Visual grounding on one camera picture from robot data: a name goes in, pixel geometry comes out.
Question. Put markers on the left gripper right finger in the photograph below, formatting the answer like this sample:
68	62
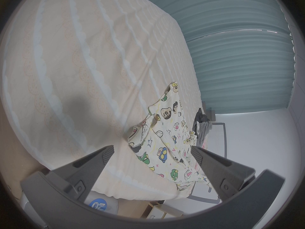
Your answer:
221	174

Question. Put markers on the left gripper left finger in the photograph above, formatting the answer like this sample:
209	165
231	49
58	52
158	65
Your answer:
84	172

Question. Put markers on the white printed pyjama top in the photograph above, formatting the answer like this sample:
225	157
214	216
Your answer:
166	147

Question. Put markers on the pile of clothes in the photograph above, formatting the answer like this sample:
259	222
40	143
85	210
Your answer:
202	127

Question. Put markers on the bed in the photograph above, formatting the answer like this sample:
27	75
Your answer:
71	56

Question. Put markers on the pink garment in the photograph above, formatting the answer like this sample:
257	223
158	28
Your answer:
204	144

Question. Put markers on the grey bedside table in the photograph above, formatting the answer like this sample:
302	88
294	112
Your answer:
209	111

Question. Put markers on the small wooden drawer table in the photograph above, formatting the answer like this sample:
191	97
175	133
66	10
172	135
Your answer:
164	211

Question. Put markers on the blue-green curtain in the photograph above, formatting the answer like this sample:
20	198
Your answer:
238	75
202	8

